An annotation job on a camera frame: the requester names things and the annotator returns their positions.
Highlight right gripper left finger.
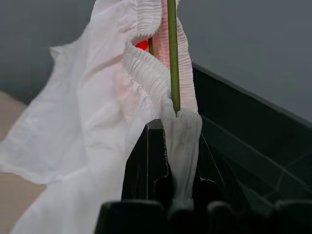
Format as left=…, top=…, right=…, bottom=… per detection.
left=120, top=118, right=172, bottom=203

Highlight white shorts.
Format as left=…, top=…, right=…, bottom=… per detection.
left=0, top=0, right=203, bottom=234

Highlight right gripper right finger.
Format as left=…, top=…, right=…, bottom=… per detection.
left=192, top=60, right=312, bottom=208

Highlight olive green wire hanger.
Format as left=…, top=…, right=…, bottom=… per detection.
left=147, top=0, right=182, bottom=116

